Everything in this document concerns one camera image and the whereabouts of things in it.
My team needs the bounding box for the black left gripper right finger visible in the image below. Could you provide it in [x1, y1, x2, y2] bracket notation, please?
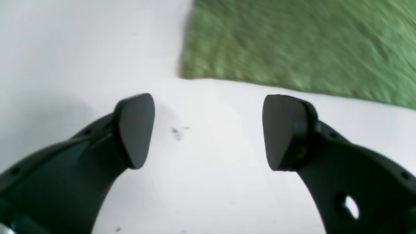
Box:
[262, 95, 416, 234]

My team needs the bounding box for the olive green T-shirt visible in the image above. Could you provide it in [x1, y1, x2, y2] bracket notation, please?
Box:
[181, 0, 416, 110]

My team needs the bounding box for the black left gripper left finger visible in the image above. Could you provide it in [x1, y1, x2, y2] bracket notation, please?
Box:
[0, 93, 155, 234]

